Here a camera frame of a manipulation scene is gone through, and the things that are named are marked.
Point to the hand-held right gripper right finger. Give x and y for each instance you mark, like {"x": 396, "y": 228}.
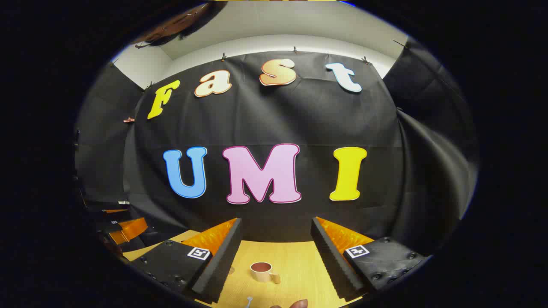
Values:
{"x": 332, "y": 265}

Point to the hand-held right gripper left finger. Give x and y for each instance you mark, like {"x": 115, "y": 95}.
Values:
{"x": 224, "y": 261}

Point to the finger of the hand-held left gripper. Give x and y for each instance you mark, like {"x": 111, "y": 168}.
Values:
{"x": 128, "y": 229}
{"x": 115, "y": 211}

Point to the beige cup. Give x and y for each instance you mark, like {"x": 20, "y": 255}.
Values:
{"x": 261, "y": 273}

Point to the white toothbrush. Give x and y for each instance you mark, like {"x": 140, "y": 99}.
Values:
{"x": 249, "y": 301}

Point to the black backdrop cloth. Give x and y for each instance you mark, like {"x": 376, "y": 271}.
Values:
{"x": 299, "y": 111}

